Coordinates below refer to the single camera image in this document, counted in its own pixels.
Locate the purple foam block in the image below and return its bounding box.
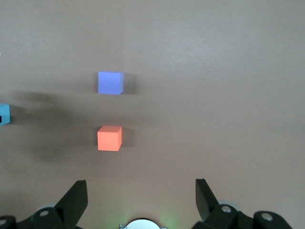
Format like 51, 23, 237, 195
97, 71, 125, 95

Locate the blue foam block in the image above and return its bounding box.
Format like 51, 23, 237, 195
0, 103, 11, 127

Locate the orange foam block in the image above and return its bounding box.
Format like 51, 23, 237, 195
97, 125, 123, 152

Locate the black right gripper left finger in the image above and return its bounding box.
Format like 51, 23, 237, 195
0, 180, 89, 229

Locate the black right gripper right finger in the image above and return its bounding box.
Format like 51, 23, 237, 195
192, 178, 293, 229

